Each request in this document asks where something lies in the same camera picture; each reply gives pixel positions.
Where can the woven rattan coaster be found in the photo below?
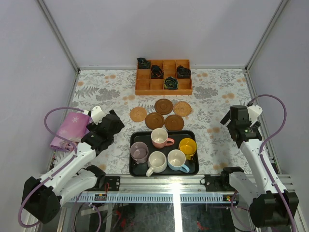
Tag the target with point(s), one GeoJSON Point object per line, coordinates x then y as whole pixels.
{"type": "Point", "coordinates": [182, 109]}
{"type": "Point", "coordinates": [138, 114]}

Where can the pink ceramic mug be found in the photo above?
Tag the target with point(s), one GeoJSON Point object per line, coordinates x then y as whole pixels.
{"type": "Point", "coordinates": [160, 138]}

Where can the yellow black mug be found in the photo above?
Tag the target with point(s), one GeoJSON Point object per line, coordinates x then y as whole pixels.
{"type": "Point", "coordinates": [189, 147]}

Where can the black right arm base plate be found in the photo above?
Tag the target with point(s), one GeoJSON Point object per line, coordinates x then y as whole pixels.
{"type": "Point", "coordinates": [214, 183]}

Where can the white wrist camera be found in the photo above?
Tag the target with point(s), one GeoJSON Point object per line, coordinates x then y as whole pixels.
{"type": "Point", "coordinates": [97, 114]}
{"type": "Point", "coordinates": [254, 111]}

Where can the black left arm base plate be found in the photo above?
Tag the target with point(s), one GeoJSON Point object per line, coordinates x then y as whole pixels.
{"type": "Point", "coordinates": [108, 183]}

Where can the dark rolled cloth green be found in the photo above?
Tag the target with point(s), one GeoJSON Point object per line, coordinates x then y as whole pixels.
{"type": "Point", "coordinates": [171, 83]}

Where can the dark rolled cloth with orange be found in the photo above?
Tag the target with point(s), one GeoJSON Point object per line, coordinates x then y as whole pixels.
{"type": "Point", "coordinates": [156, 72]}

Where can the aluminium front rail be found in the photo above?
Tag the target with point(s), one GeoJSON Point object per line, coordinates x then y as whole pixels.
{"type": "Point", "coordinates": [158, 189]}

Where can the dark rolled cloth right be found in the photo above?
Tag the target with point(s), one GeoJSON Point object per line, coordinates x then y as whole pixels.
{"type": "Point", "coordinates": [183, 72]}

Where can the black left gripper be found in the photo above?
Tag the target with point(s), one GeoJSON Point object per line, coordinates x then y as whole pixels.
{"type": "Point", "coordinates": [116, 120]}

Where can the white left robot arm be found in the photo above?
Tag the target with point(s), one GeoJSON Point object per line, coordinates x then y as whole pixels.
{"type": "Point", "coordinates": [43, 197]}

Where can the cream speckled mug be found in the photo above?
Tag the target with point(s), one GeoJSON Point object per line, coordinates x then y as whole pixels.
{"type": "Point", "coordinates": [157, 163]}

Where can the orange wooden compartment box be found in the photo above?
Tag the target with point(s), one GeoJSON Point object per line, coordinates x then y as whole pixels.
{"type": "Point", "coordinates": [147, 86]}

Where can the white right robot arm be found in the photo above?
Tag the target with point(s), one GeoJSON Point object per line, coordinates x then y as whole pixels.
{"type": "Point", "coordinates": [270, 203]}

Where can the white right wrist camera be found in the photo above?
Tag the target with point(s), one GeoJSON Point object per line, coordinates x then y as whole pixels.
{"type": "Point", "coordinates": [254, 111]}

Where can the purple snowflake cloth bag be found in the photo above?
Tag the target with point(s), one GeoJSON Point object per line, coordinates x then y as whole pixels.
{"type": "Point", "coordinates": [73, 128]}

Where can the purple glass mug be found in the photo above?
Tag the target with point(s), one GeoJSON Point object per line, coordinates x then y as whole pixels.
{"type": "Point", "coordinates": [139, 152]}

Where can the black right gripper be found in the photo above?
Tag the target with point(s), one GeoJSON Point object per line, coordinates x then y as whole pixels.
{"type": "Point", "coordinates": [226, 118]}

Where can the dark rolled cloth top-left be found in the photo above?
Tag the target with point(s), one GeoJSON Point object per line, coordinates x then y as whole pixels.
{"type": "Point", "coordinates": [143, 63]}

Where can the brown wooden coaster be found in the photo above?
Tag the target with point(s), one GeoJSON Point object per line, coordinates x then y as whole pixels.
{"type": "Point", "coordinates": [163, 106]}
{"type": "Point", "coordinates": [174, 122]}
{"type": "Point", "coordinates": [154, 121]}

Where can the light blue mug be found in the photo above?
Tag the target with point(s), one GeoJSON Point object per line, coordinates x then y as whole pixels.
{"type": "Point", "coordinates": [176, 161]}

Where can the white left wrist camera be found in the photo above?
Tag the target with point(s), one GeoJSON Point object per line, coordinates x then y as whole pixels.
{"type": "Point", "coordinates": [97, 114]}

